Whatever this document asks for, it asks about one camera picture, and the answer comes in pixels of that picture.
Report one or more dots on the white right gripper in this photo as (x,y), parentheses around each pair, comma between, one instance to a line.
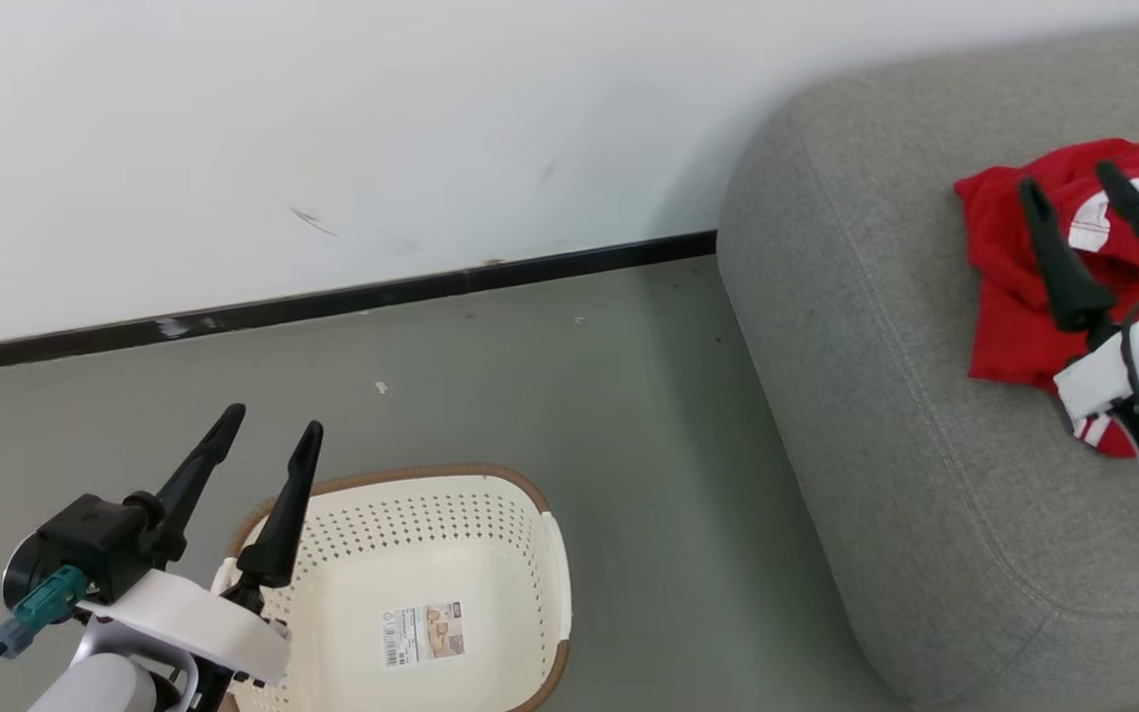
(1103,371)

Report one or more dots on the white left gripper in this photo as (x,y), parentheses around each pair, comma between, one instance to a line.
(189,618)

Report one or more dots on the red garment printed lettering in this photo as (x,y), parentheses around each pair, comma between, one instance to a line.
(1000,222)

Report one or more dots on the grey fabric sofa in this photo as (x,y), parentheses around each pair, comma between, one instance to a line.
(925,445)

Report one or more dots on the cream laundry basket brown rim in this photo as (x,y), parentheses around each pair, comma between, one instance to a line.
(411,554)

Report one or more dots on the white barcode label sticker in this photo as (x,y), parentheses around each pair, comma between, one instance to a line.
(423,633)

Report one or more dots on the black baseboard strip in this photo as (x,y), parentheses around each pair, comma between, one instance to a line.
(332,297)

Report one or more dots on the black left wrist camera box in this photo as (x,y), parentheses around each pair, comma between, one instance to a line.
(90,544)

